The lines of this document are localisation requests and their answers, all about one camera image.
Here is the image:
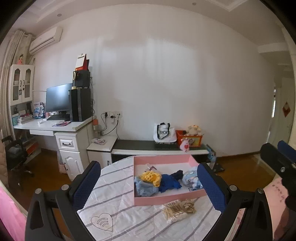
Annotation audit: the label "pale blue printed cloth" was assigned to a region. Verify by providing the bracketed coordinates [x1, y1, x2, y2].
[182, 166, 203, 191]

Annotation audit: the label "dark navy scrunchie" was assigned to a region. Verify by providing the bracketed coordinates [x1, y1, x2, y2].
[171, 170, 184, 181]

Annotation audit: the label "royal blue knitted cloth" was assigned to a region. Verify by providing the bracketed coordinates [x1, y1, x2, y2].
[159, 174, 182, 193]

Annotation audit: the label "light blue fleece sock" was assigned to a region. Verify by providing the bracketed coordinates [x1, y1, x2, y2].
[134, 176, 159, 197]

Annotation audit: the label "clear pouch with strap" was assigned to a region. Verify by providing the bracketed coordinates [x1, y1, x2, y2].
[145, 163, 158, 172]

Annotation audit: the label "pink bed cover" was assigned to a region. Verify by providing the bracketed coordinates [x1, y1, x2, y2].
[1, 187, 26, 240]

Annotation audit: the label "pink floral pillow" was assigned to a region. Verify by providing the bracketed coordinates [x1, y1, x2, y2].
[235, 176, 290, 241]

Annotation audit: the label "red door ornament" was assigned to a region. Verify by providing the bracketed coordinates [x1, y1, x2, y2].
[282, 101, 291, 118]

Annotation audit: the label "pink quilted jacket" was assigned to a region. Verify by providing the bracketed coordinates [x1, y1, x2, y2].
[0, 113, 10, 188]

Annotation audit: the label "white striped table cover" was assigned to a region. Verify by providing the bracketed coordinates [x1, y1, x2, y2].
[77, 157, 221, 240]

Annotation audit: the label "black office chair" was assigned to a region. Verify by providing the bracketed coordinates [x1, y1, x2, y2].
[1, 136, 34, 187]

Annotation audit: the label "beige leopard fuzzy cloth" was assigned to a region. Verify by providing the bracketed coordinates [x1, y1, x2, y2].
[161, 199, 196, 224]

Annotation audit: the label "red toy box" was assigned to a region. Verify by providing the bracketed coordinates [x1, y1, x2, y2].
[176, 130, 203, 147]

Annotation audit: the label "beige plush toy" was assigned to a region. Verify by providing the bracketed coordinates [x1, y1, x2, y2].
[186, 125, 201, 136]

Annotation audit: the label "white desk with drawers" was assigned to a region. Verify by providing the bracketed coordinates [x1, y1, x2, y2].
[14, 118, 93, 181]

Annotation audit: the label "small white side cabinet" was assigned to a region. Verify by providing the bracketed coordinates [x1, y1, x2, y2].
[86, 136, 117, 168]

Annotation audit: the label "stack of books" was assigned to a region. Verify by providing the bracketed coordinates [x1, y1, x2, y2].
[17, 115, 33, 125]

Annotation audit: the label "pink shallow box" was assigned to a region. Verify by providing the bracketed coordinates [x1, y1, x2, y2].
[133, 154, 206, 206]

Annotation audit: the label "low black white bench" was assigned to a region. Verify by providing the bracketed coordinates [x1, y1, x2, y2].
[111, 140, 215, 163]

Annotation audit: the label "black keyboard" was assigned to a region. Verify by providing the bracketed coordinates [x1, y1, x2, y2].
[47, 114, 70, 121]

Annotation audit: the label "white tote bag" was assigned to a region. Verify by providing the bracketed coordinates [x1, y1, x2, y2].
[153, 123, 177, 143]

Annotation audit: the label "black computer monitor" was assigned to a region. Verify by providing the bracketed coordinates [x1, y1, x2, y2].
[45, 83, 72, 113]

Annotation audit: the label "black computer tower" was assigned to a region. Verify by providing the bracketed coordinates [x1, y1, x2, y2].
[69, 88, 92, 122]

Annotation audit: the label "white glass door cabinet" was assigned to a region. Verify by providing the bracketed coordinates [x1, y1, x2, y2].
[8, 64, 35, 106]

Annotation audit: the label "black speaker box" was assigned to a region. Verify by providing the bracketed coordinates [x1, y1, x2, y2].
[73, 70, 90, 88]

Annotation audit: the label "pink doll figure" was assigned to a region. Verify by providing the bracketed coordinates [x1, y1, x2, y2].
[17, 54, 25, 65]

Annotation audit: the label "red white calendar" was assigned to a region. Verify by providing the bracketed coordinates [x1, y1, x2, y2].
[75, 54, 89, 71]

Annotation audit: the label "beige curtain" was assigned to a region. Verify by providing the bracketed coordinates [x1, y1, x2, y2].
[1, 30, 33, 137]

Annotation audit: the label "white air conditioner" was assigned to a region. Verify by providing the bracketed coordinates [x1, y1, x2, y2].
[29, 26, 63, 55]

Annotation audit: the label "white wall outlets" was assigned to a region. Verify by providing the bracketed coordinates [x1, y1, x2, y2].
[105, 111, 122, 118]

